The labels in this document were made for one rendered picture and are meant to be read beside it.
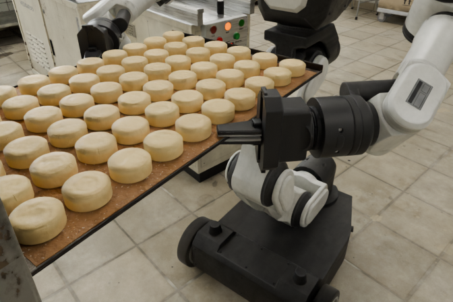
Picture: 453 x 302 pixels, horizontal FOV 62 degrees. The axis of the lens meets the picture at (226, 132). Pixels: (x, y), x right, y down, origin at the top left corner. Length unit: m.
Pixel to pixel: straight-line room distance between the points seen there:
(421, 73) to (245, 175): 0.64
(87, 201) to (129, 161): 0.07
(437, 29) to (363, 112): 0.21
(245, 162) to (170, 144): 0.65
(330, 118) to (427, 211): 1.59
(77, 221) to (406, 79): 0.45
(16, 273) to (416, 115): 0.48
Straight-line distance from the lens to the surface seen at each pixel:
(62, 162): 0.48
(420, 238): 1.93
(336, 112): 0.53
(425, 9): 0.75
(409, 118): 0.55
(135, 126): 0.52
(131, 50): 0.82
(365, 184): 2.13
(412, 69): 0.60
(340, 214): 1.66
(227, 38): 1.70
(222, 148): 1.96
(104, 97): 0.63
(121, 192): 0.44
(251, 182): 1.10
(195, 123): 0.52
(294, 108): 0.51
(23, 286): 0.35
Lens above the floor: 1.26
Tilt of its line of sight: 31 degrees down
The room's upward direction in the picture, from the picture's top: straight up
